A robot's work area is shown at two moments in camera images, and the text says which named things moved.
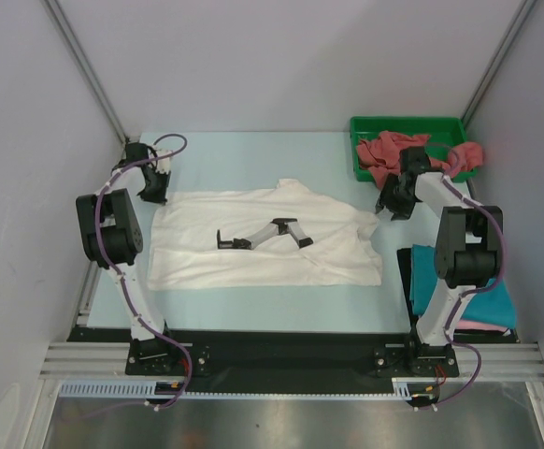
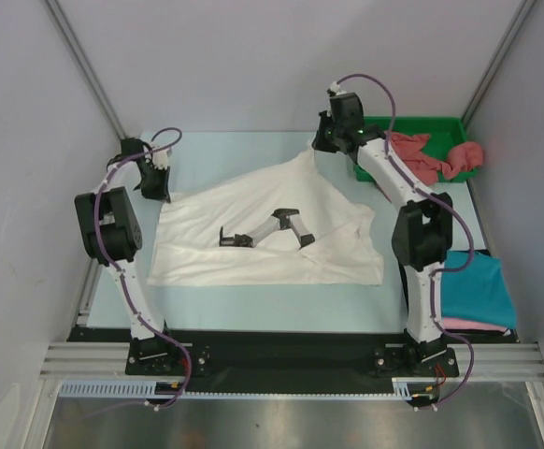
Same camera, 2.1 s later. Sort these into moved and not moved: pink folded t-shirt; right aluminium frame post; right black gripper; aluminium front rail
Moved: right black gripper
Not moved: right aluminium frame post; aluminium front rail; pink folded t-shirt
